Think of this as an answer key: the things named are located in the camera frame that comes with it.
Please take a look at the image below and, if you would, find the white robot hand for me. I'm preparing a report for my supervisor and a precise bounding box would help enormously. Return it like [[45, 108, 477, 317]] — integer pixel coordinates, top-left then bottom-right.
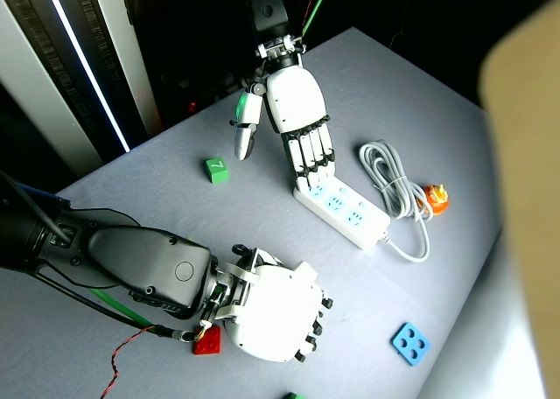
[[220, 261, 334, 365], [228, 65, 338, 191]]

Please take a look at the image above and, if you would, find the red studded brick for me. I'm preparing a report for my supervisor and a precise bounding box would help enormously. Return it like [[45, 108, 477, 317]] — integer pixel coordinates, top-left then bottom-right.
[[192, 325, 223, 355]]

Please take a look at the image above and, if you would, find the beige blurred panel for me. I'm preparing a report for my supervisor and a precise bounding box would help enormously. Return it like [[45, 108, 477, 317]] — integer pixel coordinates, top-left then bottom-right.
[[479, 0, 560, 399]]

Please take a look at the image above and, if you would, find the red black twisted wire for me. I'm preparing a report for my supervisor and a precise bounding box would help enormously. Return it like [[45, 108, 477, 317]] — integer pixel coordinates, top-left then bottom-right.
[[99, 324, 207, 399]]

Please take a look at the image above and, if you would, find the white power strip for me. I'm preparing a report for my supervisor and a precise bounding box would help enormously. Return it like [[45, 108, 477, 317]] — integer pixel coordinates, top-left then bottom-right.
[[292, 178, 391, 251]]

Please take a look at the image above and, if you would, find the blue four-hole block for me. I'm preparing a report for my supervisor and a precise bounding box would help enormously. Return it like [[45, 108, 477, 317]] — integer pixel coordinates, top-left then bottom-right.
[[390, 322, 432, 368]]

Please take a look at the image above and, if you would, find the green cube with number 7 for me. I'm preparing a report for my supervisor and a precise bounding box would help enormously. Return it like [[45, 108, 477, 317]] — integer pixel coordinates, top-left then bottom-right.
[[204, 157, 230, 185]]

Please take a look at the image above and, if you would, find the green cable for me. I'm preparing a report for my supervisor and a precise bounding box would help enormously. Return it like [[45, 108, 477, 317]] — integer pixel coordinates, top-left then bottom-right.
[[301, 0, 332, 39], [89, 287, 154, 330]]

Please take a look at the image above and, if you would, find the white light strip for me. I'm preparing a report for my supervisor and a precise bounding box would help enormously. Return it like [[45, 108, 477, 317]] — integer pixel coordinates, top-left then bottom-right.
[[41, 0, 131, 153]]

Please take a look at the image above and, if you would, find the orange toy fruit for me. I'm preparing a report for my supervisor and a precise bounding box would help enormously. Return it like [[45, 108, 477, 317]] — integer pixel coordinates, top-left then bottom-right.
[[422, 183, 451, 215]]

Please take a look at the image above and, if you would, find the grey table cloth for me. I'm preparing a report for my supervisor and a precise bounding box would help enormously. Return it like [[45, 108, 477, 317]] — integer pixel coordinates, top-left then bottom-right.
[[0, 26, 502, 399]]

